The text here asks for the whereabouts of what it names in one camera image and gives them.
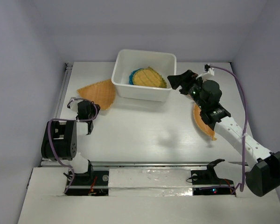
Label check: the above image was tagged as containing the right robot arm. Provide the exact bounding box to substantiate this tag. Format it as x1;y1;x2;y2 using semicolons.
168;70;280;196

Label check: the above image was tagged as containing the green-trimmed square bamboo tray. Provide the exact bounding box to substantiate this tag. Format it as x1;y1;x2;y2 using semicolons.
148;67;167;88

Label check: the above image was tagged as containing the aluminium left rail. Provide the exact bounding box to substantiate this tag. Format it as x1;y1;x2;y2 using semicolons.
41;63;73;160

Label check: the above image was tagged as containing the aluminium front rail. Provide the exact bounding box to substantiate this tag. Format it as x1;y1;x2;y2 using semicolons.
38;160;262;168

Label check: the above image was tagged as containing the orange leaf-shaped woven tray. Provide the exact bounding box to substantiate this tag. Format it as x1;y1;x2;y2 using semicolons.
193;104;217;141

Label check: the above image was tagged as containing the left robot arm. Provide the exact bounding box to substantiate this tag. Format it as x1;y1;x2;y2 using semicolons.
41;98;100;184

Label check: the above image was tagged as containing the orange teardrop woven tray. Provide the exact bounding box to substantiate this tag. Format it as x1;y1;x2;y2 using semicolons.
77;79;116;110

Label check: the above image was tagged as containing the blue polka dot plate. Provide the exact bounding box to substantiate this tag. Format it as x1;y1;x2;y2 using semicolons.
128;68;143;85

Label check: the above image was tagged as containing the aluminium rail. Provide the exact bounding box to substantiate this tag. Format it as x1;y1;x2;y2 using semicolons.
38;160;262;168
41;63;73;160

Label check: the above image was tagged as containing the white plastic bin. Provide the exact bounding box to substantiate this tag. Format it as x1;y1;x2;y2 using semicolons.
112;49;176;102

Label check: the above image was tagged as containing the round green-trimmed bamboo plate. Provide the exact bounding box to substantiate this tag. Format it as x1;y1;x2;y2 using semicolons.
133;68;162;87

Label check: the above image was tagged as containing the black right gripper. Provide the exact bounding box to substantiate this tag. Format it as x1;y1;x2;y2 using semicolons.
168;69;206;110

